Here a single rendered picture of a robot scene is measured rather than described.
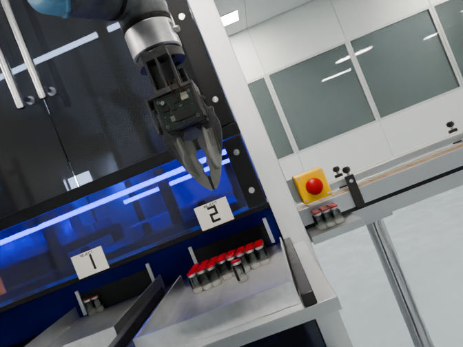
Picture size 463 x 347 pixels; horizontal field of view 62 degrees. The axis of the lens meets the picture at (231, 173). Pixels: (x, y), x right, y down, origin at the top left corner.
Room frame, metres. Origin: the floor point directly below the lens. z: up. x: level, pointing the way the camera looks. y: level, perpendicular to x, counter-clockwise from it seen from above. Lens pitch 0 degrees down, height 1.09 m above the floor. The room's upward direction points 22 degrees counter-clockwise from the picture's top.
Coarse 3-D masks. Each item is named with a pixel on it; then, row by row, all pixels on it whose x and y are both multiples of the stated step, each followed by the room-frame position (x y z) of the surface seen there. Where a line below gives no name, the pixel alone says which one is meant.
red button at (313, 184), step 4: (308, 180) 0.91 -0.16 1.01; (312, 180) 0.90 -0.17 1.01; (316, 180) 0.90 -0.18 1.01; (320, 180) 0.91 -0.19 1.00; (308, 184) 0.90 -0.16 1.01; (312, 184) 0.90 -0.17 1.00; (316, 184) 0.90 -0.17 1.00; (320, 184) 0.90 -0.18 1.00; (308, 188) 0.90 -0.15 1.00; (312, 188) 0.90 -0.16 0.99; (316, 188) 0.90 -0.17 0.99; (320, 188) 0.90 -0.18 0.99; (312, 192) 0.90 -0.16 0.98; (316, 192) 0.90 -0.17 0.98; (320, 192) 0.91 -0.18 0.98
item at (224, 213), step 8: (216, 200) 0.95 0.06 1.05; (224, 200) 0.95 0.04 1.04; (200, 208) 0.95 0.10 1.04; (216, 208) 0.95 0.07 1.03; (224, 208) 0.95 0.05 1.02; (200, 216) 0.96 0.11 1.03; (208, 216) 0.95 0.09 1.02; (216, 216) 0.95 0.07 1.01; (224, 216) 0.95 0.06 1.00; (232, 216) 0.95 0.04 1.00; (200, 224) 0.96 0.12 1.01; (208, 224) 0.95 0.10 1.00; (216, 224) 0.95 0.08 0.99
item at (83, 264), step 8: (96, 248) 0.98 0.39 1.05; (80, 256) 0.98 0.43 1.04; (88, 256) 0.98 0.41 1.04; (96, 256) 0.98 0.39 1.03; (104, 256) 0.97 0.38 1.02; (80, 264) 0.98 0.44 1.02; (88, 264) 0.98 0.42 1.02; (96, 264) 0.98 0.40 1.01; (104, 264) 0.97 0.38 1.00; (80, 272) 0.98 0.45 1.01; (88, 272) 0.98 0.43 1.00; (96, 272) 0.98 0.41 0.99
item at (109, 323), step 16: (128, 304) 0.99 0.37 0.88; (64, 320) 1.00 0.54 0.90; (80, 320) 1.03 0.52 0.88; (96, 320) 0.96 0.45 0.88; (112, 320) 0.90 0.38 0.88; (128, 320) 0.77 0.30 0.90; (48, 336) 0.92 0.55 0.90; (64, 336) 0.93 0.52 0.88; (80, 336) 0.87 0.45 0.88; (96, 336) 0.71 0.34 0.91; (112, 336) 0.71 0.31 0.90
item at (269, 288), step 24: (288, 264) 0.66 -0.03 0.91; (216, 288) 0.81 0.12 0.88; (240, 288) 0.75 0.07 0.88; (264, 288) 0.69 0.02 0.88; (288, 288) 0.57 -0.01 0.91; (168, 312) 0.76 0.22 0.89; (192, 312) 0.72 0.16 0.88; (216, 312) 0.58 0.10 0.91; (240, 312) 0.58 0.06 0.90; (264, 312) 0.57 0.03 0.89; (144, 336) 0.59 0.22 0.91; (168, 336) 0.59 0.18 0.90; (192, 336) 0.58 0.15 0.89
